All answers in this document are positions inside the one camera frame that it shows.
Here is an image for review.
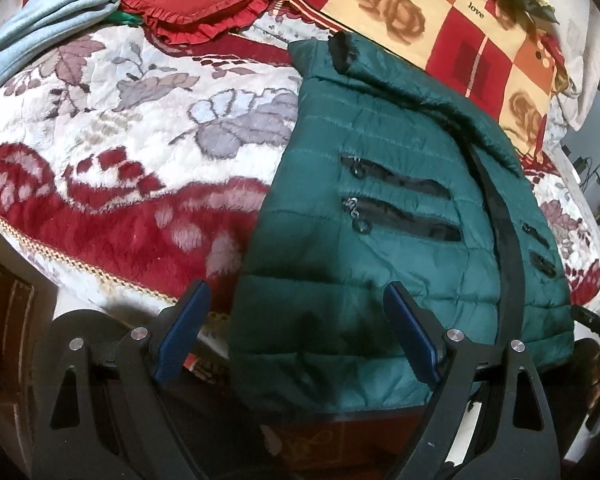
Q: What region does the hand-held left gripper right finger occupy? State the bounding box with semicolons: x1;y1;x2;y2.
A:
383;281;556;480

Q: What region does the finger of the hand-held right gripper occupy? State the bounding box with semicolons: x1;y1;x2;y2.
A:
570;304;600;349

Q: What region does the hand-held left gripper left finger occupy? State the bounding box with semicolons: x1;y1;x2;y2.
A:
32;279;212;480

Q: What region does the dark green puffer jacket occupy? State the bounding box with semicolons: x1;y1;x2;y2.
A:
228;31;576;413

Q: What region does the red white floral blanket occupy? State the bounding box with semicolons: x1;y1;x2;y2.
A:
0;10;600;361

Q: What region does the red checkered rose quilt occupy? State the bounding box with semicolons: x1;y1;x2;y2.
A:
272;0;571;161

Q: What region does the bright green cloth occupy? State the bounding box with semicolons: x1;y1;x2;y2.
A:
102;7;143;28

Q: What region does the dark grey cloth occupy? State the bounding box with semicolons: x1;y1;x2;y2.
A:
517;0;561;23

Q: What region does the light blue cloth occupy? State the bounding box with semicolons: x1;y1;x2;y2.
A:
0;0;121;103

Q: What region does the black cable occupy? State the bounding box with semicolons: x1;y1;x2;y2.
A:
572;157;600;196

